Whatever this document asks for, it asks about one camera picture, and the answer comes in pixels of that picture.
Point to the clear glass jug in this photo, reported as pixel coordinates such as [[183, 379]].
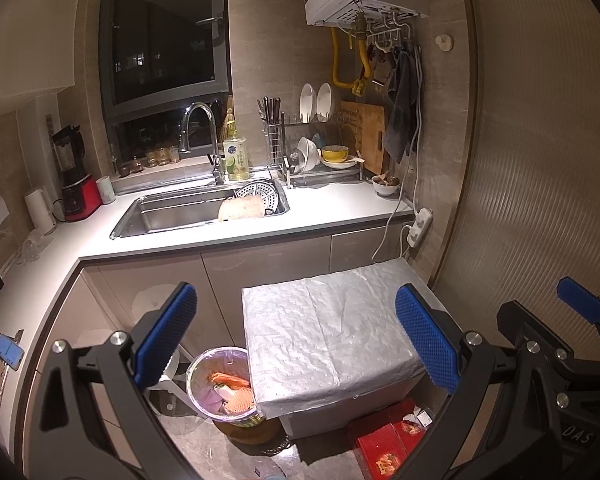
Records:
[[32, 250]]

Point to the white spoon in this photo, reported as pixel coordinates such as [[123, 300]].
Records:
[[357, 160]]

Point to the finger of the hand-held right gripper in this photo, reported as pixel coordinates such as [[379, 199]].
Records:
[[580, 297], [517, 317]]

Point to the metal utensil holder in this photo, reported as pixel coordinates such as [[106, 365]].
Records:
[[273, 145]]

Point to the blue smartphone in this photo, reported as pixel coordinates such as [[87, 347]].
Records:
[[8, 352]]

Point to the chrome kitchen faucet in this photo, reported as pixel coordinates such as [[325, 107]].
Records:
[[216, 150]]

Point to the wooden cutting board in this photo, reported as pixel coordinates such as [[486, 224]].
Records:
[[365, 130]]

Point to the silver padded table cover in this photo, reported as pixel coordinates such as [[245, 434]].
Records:
[[330, 320]]

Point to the white power strip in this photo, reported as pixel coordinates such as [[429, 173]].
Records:
[[419, 227]]

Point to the white upright plate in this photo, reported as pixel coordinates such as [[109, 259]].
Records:
[[325, 101], [307, 100]]

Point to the small white paper box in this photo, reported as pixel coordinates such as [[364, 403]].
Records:
[[419, 417]]

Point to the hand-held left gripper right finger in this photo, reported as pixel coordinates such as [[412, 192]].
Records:
[[425, 340]]

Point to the white ceramic bowl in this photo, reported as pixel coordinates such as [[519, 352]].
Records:
[[310, 152]]

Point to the yellow oil bottle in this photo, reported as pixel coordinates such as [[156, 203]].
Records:
[[228, 120]]

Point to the dark window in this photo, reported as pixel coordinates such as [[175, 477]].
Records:
[[165, 35]]

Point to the white electric kettle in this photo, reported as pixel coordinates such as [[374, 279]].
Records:
[[40, 210]]

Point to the dish soap bottle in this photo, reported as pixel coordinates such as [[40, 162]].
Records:
[[236, 160]]

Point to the row of glass jars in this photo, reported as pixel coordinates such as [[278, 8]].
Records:
[[152, 157]]

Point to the round wooden board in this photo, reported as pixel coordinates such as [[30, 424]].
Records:
[[240, 208]]

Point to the stainless steel sink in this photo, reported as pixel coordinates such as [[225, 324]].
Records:
[[170, 215]]

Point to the white bowl with food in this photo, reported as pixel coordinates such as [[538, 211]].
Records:
[[386, 187]]

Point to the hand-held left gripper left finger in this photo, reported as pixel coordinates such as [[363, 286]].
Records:
[[165, 330]]

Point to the round white wall hook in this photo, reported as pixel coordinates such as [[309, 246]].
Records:
[[444, 42]]

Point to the trash bin with purple bag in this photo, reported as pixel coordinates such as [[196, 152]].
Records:
[[200, 385]]

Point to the beige wall cabinet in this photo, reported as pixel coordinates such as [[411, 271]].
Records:
[[30, 35]]

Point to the grey hanging cloth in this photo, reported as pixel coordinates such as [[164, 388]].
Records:
[[400, 110]]

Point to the metal dish rack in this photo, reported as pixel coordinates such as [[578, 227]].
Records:
[[325, 174]]

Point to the yellow bowl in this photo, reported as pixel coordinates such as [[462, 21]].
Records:
[[335, 152]]

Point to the white flat plate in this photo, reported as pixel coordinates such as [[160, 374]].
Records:
[[337, 164]]

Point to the white cup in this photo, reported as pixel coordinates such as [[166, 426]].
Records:
[[106, 191]]

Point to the red and black blender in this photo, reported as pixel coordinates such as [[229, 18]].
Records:
[[82, 200]]

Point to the metal steamer rack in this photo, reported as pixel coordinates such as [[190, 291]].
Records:
[[257, 192]]

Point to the red cardboard box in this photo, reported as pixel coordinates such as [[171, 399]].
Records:
[[380, 445]]

